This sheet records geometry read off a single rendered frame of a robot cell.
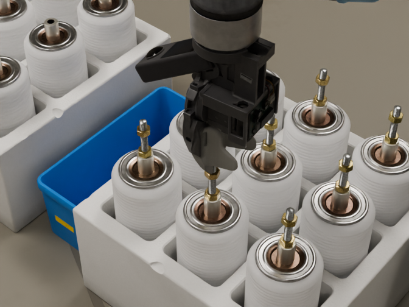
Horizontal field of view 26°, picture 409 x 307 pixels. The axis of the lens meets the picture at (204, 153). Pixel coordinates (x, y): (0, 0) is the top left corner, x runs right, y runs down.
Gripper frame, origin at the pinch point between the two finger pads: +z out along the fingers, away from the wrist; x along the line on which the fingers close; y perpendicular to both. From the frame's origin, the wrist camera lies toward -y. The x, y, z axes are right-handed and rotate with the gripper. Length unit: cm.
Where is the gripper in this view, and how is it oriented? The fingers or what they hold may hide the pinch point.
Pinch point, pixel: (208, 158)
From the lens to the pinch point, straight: 108.7
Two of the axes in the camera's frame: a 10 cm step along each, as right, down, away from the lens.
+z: 0.0, 7.1, 7.0
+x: 5.6, -5.8, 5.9
